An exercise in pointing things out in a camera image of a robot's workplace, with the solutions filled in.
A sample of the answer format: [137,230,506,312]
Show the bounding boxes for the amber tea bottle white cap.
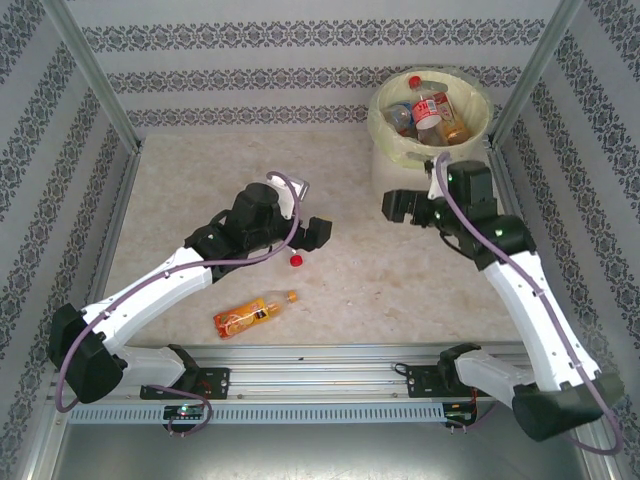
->
[433,91,473,146]

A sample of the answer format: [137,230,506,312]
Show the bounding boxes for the long clear red label bottle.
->
[407,74,450,147]

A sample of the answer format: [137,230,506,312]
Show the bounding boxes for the cream plastic bin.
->
[368,63,495,194]

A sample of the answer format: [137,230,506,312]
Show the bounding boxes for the orange juice bottle orange cap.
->
[213,289,300,341]

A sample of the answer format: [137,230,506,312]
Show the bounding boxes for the grey metal bottom panel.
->
[49,424,594,480]

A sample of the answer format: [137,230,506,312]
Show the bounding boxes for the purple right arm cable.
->
[435,152,625,455]

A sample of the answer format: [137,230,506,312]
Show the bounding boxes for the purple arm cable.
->
[54,171,303,437]
[435,152,625,455]

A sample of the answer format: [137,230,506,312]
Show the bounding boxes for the aluminium right side rail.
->
[485,142,570,362]

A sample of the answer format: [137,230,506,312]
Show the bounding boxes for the aluminium rail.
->
[47,343,591,401]
[485,142,570,362]
[68,142,146,365]

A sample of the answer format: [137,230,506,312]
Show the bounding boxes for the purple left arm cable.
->
[54,171,303,437]

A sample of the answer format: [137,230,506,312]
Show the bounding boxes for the aluminium right frame post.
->
[485,0,585,151]

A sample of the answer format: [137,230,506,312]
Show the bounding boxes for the aluminium frame post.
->
[485,0,585,151]
[39,0,146,151]

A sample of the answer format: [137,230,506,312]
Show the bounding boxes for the aluminium left side rail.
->
[68,142,146,365]

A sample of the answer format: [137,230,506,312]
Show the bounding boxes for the aluminium front rail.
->
[47,343,591,401]

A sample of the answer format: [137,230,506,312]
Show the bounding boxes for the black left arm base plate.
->
[139,366,232,401]

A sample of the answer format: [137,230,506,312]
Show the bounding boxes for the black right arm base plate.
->
[402,363,481,400]

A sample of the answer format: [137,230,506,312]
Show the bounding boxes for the grey slotted cable duct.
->
[66,402,447,426]

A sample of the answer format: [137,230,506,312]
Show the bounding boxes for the aluminium left frame post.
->
[39,0,146,151]

